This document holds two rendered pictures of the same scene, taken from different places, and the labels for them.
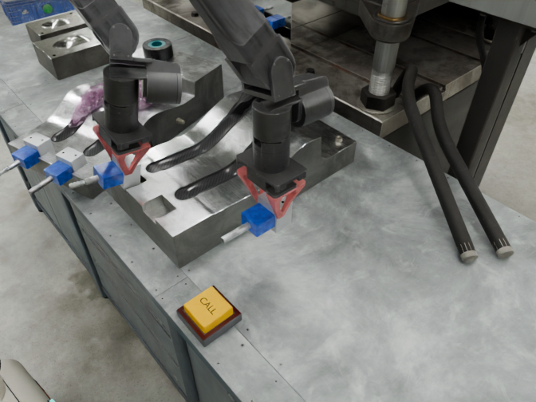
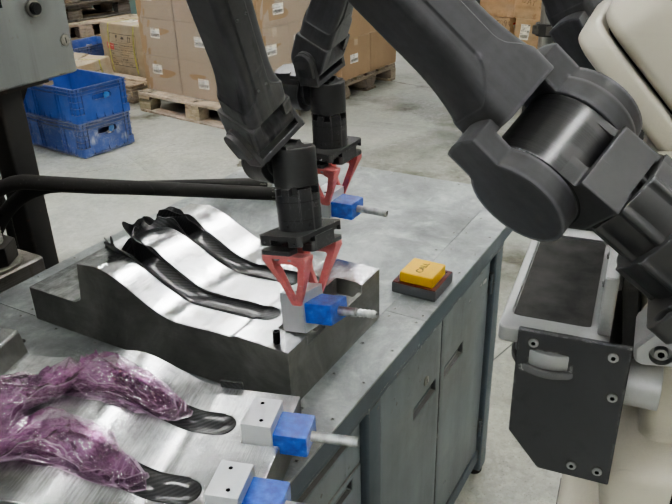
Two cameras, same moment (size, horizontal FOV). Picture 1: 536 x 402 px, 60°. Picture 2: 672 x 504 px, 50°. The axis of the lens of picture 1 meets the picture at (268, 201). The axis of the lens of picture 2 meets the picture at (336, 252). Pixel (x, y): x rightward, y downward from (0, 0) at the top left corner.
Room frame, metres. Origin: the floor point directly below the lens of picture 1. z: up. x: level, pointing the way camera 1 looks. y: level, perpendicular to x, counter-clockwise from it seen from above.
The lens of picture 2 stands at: (0.93, 1.09, 1.41)
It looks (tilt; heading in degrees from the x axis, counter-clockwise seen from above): 26 degrees down; 252
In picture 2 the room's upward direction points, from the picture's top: 2 degrees counter-clockwise
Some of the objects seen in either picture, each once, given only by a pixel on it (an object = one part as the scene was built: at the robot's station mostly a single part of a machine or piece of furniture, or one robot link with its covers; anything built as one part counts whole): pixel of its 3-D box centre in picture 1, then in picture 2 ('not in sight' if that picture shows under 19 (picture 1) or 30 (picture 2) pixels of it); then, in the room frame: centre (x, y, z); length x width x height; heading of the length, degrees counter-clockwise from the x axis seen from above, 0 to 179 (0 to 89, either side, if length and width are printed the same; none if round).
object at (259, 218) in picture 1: (253, 222); (352, 207); (0.55, 0.02, 0.93); 0.13 x 0.05 x 0.05; 131
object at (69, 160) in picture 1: (55, 175); (302, 435); (0.77, 0.46, 0.86); 0.13 x 0.05 x 0.05; 149
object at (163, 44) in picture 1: (157, 49); not in sight; (1.22, 0.30, 0.93); 0.08 x 0.08 x 0.04
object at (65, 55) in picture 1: (76, 52); not in sight; (1.41, 0.61, 0.84); 0.20 x 0.15 x 0.07; 131
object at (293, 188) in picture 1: (275, 191); (335, 171); (0.56, -0.01, 0.99); 0.07 x 0.07 x 0.09; 41
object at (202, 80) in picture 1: (124, 109); (62, 440); (1.03, 0.37, 0.86); 0.50 x 0.26 x 0.11; 149
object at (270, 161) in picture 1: (270, 152); (329, 133); (0.58, 0.00, 1.06); 0.10 x 0.07 x 0.07; 41
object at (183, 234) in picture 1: (238, 156); (201, 281); (0.82, 0.07, 0.87); 0.50 x 0.26 x 0.14; 131
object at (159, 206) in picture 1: (160, 214); (341, 299); (0.63, 0.21, 0.87); 0.05 x 0.05 x 0.04; 41
